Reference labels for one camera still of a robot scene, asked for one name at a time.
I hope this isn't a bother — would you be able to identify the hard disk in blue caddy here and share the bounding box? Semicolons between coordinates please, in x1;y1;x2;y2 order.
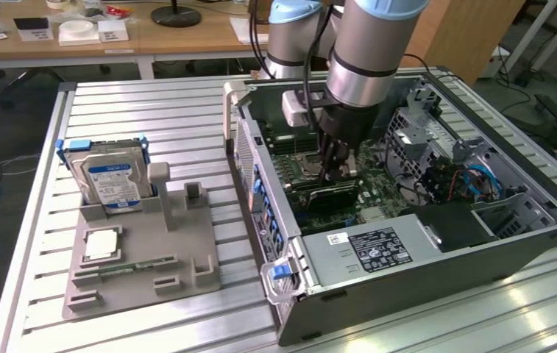
54;136;156;216

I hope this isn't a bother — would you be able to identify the white paper stack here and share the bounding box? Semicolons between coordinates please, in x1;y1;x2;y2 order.
228;16;270;45

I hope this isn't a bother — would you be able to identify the perforated metal disk bay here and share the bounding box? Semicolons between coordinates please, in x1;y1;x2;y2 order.
383;106;461;177

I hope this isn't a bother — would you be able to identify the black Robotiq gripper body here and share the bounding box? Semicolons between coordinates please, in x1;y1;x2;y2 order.
317;101;377;147

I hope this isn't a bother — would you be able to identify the silver CPU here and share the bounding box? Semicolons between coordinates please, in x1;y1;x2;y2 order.
84;231;120;258

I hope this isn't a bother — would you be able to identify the black office chair base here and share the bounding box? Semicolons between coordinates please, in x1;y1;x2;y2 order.
0;68;63;110

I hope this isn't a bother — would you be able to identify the CPU socket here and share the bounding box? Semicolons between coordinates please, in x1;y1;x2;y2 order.
295;151;327;179

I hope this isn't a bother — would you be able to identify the grey floor cable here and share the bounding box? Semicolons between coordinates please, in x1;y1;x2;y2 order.
0;154;39;177

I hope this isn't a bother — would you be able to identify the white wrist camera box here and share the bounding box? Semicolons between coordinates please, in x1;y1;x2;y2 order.
280;90;326;128

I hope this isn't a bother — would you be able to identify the blue wire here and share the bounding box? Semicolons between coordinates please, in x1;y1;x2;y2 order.
454;163;505;202

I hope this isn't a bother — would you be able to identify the white box with round insert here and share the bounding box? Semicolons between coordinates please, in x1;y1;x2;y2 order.
58;20;102;47

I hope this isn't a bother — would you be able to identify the brown cardboard box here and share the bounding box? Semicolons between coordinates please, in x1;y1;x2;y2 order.
248;0;272;25

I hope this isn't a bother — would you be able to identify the wooden desk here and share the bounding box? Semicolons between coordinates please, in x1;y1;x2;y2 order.
0;0;406;71

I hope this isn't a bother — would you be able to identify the grey printed parts rack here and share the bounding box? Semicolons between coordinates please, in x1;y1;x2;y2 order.
60;161;223;321

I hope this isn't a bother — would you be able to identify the black and white box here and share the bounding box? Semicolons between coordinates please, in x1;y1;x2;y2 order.
12;17;54;42

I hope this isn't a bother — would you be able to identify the Nvidia graphics card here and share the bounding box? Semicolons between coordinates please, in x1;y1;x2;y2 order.
303;179;361;215

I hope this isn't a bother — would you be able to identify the small white labelled box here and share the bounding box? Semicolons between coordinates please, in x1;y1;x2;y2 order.
96;20;130;43

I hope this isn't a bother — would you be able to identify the black cable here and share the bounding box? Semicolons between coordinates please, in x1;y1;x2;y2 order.
403;54;449;74

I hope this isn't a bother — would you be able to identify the grey power supply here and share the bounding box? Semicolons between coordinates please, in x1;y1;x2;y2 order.
299;215;443;288

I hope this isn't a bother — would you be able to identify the blue case latch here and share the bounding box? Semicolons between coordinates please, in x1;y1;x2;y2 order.
267;264;291;282

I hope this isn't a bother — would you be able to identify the open black PC case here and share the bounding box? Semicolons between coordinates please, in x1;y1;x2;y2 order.
222;69;557;348

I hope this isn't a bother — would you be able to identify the green RAM stick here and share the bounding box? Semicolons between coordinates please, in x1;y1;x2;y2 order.
95;257;168;279

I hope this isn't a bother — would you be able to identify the black round lamp base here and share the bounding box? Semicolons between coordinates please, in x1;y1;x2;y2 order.
150;0;203;27

